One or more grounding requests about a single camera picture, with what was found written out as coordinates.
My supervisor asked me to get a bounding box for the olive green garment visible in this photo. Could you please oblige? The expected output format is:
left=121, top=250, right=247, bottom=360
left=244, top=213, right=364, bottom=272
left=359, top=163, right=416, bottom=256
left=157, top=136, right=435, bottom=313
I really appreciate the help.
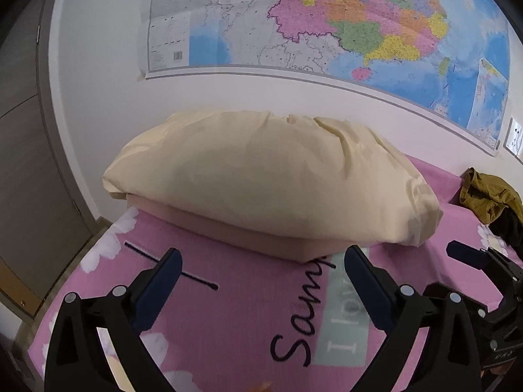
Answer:
left=458, top=167, right=523, bottom=259

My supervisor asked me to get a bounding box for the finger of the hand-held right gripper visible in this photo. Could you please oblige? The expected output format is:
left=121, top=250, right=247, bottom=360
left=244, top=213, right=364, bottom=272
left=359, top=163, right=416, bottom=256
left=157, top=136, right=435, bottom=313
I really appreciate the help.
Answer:
left=423, top=282, right=490, bottom=327
left=446, top=241, right=523, bottom=290

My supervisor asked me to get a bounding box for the colourful wall map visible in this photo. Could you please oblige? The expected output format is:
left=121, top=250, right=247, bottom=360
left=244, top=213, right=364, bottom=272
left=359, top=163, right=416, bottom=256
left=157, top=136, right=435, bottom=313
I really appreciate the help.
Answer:
left=141, top=0, right=511, bottom=158

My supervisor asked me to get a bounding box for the peach pink shirt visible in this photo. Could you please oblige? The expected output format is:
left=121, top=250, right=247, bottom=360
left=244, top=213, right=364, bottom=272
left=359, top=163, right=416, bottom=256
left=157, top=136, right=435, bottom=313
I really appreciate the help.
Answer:
left=125, top=194, right=352, bottom=264

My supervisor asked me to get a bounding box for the cream yellow shirt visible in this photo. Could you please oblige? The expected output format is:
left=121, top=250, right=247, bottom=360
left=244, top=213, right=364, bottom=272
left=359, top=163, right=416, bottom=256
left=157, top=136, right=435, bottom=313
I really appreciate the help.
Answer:
left=102, top=109, right=444, bottom=248

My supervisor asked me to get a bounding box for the grey brown wooden door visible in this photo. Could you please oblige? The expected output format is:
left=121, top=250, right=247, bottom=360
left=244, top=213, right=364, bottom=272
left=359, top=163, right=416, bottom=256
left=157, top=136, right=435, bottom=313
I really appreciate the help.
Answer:
left=0, top=0, right=103, bottom=319

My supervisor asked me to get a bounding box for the white wall socket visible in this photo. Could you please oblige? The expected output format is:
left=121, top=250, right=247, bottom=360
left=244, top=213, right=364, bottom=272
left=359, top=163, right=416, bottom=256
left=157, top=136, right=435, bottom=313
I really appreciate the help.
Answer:
left=504, top=118, right=523, bottom=156

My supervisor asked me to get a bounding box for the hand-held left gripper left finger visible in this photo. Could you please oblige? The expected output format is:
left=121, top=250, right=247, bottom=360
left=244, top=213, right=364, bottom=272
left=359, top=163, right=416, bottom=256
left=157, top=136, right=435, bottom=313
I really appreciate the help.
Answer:
left=44, top=247, right=183, bottom=392

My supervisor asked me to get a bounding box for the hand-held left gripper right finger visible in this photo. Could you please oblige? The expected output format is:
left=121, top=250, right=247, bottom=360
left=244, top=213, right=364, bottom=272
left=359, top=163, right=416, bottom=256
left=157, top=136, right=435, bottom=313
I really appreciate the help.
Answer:
left=344, top=245, right=483, bottom=392

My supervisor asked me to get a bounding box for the pink floral bedsheet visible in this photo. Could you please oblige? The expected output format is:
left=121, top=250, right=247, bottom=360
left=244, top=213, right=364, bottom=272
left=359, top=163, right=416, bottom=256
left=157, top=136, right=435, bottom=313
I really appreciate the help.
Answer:
left=30, top=153, right=523, bottom=392

